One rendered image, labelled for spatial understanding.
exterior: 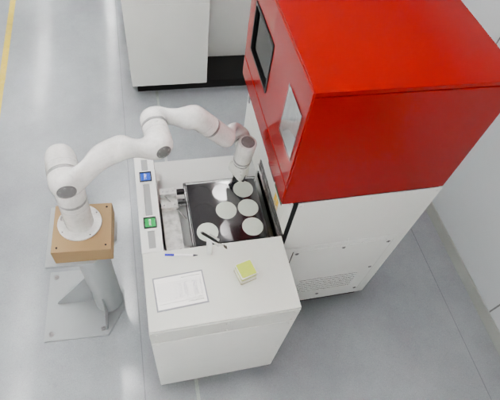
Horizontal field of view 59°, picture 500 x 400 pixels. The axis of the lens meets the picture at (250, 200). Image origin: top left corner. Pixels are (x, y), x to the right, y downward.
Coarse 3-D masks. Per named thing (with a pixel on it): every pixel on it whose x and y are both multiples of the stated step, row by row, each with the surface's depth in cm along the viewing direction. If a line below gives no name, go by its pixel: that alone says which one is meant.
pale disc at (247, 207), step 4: (244, 200) 220; (248, 200) 220; (252, 200) 220; (240, 204) 218; (244, 204) 219; (248, 204) 219; (252, 204) 219; (256, 204) 219; (240, 208) 217; (244, 208) 217; (248, 208) 218; (252, 208) 218; (256, 208) 218; (240, 212) 216; (244, 212) 216; (248, 212) 216; (252, 212) 216; (256, 212) 217; (248, 216) 215
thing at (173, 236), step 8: (160, 200) 217; (176, 200) 218; (168, 216) 212; (176, 216) 213; (168, 224) 210; (176, 224) 210; (168, 232) 207; (176, 232) 208; (168, 240) 205; (176, 240) 205
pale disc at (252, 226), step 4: (244, 220) 213; (248, 220) 214; (252, 220) 214; (256, 220) 214; (244, 224) 212; (248, 224) 212; (252, 224) 213; (256, 224) 213; (260, 224) 213; (244, 228) 211; (248, 228) 211; (252, 228) 211; (256, 228) 212; (260, 228) 212; (248, 232) 210; (252, 232) 210; (256, 232) 210; (260, 232) 211
